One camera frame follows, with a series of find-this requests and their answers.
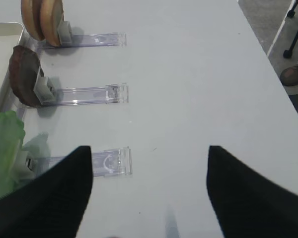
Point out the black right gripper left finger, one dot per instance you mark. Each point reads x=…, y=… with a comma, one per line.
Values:
x=52, y=205

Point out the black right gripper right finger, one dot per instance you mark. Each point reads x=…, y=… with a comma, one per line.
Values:
x=246, y=204

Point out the clear acrylic lettuce holder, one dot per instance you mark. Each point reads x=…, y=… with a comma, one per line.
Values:
x=113, y=162

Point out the spare green lettuce leaf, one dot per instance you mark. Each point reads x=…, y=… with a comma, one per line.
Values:
x=19, y=162

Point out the spare brown meat patty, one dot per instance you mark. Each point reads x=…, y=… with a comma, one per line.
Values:
x=24, y=66

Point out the clear acrylic patty holder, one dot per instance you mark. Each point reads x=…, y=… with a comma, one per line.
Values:
x=49, y=96

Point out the brown shoe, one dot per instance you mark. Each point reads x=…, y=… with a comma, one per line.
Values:
x=289, y=76

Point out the clear acrylic bun holder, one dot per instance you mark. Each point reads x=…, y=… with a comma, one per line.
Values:
x=69, y=40

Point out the white serving tray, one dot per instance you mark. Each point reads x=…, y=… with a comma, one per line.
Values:
x=11, y=34

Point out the spare bun half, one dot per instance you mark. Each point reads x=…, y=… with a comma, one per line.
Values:
x=30, y=13

